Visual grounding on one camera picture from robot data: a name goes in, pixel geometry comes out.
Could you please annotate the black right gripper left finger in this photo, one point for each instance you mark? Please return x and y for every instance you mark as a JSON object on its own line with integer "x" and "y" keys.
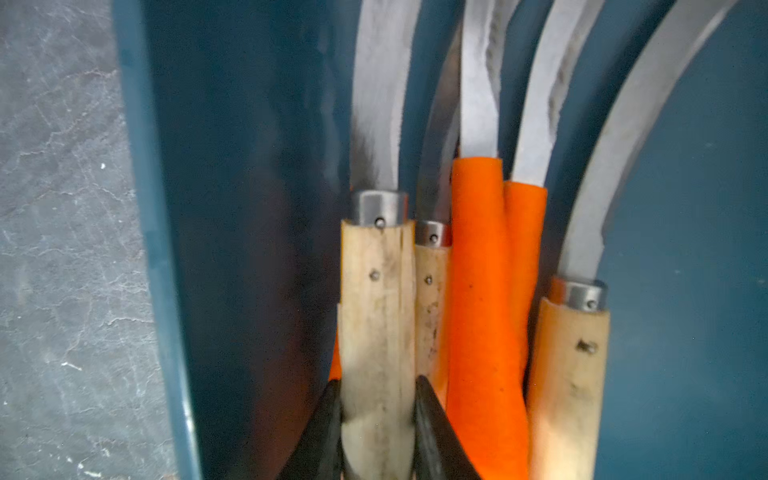
{"x": 318, "y": 453}

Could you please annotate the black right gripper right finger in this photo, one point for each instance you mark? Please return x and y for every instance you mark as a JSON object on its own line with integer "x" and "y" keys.
{"x": 438, "y": 452}

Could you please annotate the orange handle sickle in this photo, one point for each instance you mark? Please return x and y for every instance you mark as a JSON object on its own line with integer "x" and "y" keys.
{"x": 484, "y": 399}
{"x": 566, "y": 29}
{"x": 335, "y": 371}

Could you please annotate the wooden handle sickle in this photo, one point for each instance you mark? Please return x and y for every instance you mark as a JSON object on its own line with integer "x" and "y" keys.
{"x": 567, "y": 374}
{"x": 376, "y": 312}
{"x": 433, "y": 233}

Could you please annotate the teal plastic storage box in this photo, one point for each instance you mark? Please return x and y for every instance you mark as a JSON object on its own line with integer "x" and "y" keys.
{"x": 238, "y": 122}

